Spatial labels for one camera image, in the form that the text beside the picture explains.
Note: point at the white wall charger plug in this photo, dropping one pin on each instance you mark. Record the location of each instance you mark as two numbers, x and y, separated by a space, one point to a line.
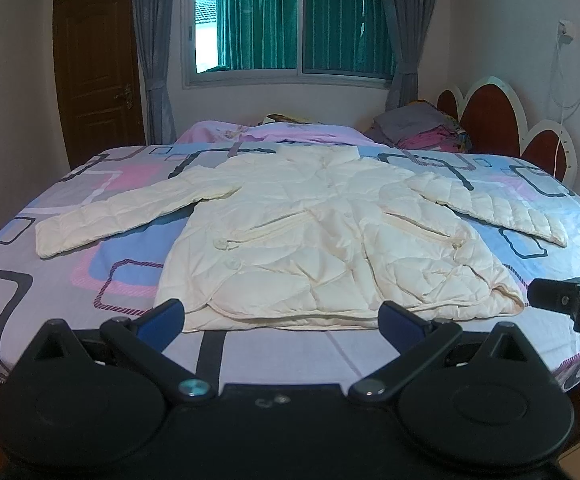
566 32

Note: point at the patterned pastel bed sheet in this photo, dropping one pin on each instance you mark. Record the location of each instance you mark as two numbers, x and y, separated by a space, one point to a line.
119 276

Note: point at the pink blanket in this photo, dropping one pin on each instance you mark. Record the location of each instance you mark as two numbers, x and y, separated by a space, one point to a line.
211 131

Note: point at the grey left curtain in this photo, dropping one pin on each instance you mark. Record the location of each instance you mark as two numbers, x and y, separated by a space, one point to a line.
152 21

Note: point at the cream quilted puffer jacket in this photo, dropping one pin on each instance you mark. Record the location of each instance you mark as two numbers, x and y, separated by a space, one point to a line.
316 238

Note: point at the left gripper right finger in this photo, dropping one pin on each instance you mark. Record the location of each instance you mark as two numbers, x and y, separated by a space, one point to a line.
422 346

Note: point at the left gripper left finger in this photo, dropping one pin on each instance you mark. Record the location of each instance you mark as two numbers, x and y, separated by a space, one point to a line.
140 344

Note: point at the brown wooden door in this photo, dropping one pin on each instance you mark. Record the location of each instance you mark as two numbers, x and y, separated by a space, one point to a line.
97 76

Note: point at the window with green curtain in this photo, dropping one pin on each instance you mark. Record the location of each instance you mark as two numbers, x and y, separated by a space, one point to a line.
287 40

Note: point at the pile of folded clothes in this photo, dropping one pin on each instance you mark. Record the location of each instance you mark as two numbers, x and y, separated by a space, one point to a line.
419 126

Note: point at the red white scalloped headboard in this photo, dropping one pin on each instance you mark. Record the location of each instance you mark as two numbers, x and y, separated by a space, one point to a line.
494 118

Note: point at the grey right curtain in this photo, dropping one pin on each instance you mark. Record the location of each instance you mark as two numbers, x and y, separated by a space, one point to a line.
407 22

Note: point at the grey curtain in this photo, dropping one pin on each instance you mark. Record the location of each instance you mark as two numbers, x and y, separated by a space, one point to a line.
152 21
407 22

